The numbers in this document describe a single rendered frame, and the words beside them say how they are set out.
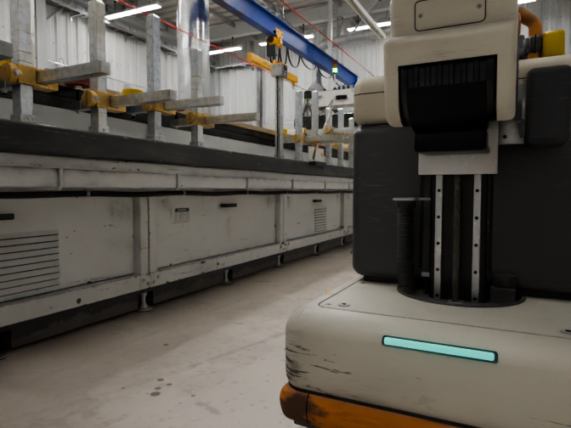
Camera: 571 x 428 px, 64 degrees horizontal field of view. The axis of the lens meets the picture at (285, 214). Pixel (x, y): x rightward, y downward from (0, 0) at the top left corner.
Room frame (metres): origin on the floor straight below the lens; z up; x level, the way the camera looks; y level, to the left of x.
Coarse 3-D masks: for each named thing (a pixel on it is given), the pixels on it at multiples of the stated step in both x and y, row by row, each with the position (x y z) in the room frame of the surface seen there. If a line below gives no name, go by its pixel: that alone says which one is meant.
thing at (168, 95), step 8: (112, 96) 1.46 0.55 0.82; (120, 96) 1.45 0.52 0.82; (128, 96) 1.43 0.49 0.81; (136, 96) 1.42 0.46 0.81; (144, 96) 1.40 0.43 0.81; (152, 96) 1.39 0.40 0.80; (160, 96) 1.37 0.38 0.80; (168, 96) 1.36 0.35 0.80; (176, 96) 1.38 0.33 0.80; (72, 104) 1.54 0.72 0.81; (80, 104) 1.53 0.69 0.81; (112, 104) 1.46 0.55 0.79; (120, 104) 1.45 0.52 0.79; (128, 104) 1.45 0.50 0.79; (136, 104) 1.45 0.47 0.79; (80, 112) 1.56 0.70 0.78
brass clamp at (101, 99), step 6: (84, 96) 1.42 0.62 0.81; (90, 96) 1.41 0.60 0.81; (96, 96) 1.41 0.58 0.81; (102, 96) 1.44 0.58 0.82; (108, 96) 1.46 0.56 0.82; (84, 102) 1.42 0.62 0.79; (90, 102) 1.41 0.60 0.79; (96, 102) 1.42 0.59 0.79; (102, 102) 1.44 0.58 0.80; (108, 102) 1.46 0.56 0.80; (108, 108) 1.46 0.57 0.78; (114, 108) 1.48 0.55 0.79; (120, 108) 1.50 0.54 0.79
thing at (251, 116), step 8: (256, 112) 1.80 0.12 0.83; (176, 120) 1.98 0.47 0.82; (184, 120) 1.96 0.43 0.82; (208, 120) 1.91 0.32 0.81; (216, 120) 1.89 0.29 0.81; (224, 120) 1.87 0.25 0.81; (232, 120) 1.85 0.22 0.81; (240, 120) 1.83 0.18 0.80; (248, 120) 1.82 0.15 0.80; (256, 120) 1.82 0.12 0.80; (176, 128) 2.00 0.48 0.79
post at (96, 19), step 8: (96, 0) 1.43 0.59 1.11; (88, 8) 1.45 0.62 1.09; (96, 8) 1.43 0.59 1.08; (104, 8) 1.46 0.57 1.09; (88, 16) 1.45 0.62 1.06; (96, 16) 1.43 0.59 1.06; (104, 16) 1.46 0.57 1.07; (88, 24) 1.45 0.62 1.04; (96, 24) 1.43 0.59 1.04; (104, 24) 1.46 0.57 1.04; (96, 32) 1.43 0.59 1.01; (104, 32) 1.46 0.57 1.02; (96, 40) 1.43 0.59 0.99; (104, 40) 1.46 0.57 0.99; (96, 48) 1.43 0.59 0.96; (104, 48) 1.46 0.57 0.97; (96, 56) 1.43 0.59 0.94; (104, 56) 1.46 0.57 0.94; (96, 80) 1.43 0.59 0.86; (104, 80) 1.45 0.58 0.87; (96, 88) 1.43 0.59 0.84; (104, 88) 1.45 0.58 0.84; (96, 112) 1.44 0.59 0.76; (104, 112) 1.45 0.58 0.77; (96, 120) 1.44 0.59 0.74; (104, 120) 1.45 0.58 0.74
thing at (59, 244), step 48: (0, 96) 1.38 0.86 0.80; (48, 96) 1.53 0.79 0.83; (240, 144) 2.58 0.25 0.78; (288, 144) 3.13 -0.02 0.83; (0, 240) 1.40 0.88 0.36; (48, 240) 1.53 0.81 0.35; (96, 240) 1.72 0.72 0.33; (144, 240) 1.90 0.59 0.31; (192, 240) 2.24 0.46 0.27; (240, 240) 2.64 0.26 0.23; (288, 240) 3.18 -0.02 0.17; (336, 240) 4.05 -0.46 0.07; (0, 288) 1.39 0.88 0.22; (48, 288) 1.54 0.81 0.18; (96, 288) 1.68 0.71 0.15; (144, 288) 1.90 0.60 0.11; (192, 288) 2.22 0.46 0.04; (0, 336) 1.43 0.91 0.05; (48, 336) 1.53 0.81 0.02
